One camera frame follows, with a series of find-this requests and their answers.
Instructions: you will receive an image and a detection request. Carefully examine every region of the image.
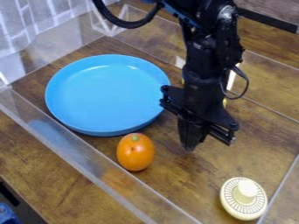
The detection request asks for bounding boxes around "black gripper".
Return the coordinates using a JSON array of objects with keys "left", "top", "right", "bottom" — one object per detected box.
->
[{"left": 160, "top": 68, "right": 239, "bottom": 151}]

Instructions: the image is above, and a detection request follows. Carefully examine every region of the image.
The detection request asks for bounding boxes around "orange ball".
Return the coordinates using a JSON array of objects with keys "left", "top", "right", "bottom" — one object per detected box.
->
[{"left": 116, "top": 133, "right": 155, "bottom": 172}]

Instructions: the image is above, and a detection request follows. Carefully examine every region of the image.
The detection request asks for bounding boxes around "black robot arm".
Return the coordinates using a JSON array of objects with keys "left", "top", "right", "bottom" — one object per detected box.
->
[{"left": 143, "top": 0, "right": 244, "bottom": 151}]

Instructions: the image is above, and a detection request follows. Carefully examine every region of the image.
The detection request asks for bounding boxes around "blue round tray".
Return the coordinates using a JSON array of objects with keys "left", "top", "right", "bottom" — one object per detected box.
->
[{"left": 44, "top": 54, "right": 169, "bottom": 137}]

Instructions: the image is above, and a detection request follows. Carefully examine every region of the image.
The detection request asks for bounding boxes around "yellow butter box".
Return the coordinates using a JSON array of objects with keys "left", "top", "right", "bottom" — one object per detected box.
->
[{"left": 223, "top": 98, "right": 228, "bottom": 108}]

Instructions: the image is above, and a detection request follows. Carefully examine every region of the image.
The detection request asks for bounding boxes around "cream round lid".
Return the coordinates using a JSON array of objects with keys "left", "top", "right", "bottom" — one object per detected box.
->
[{"left": 219, "top": 177, "right": 267, "bottom": 221}]

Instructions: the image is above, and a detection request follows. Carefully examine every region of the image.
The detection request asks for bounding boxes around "blue object at corner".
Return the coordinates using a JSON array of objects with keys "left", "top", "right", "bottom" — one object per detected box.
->
[{"left": 0, "top": 203, "right": 20, "bottom": 224}]

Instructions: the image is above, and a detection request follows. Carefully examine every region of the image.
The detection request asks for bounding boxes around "black cable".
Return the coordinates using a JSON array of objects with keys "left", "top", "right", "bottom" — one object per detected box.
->
[{"left": 219, "top": 65, "right": 249, "bottom": 101}]

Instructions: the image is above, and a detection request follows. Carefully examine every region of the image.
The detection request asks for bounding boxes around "clear acrylic enclosure wall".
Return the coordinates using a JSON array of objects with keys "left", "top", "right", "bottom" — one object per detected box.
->
[{"left": 0, "top": 0, "right": 299, "bottom": 224}]

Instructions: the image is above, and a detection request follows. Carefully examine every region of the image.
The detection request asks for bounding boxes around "black corrugated cable conduit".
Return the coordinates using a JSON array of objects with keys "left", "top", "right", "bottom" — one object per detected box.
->
[{"left": 91, "top": 0, "right": 164, "bottom": 30}]

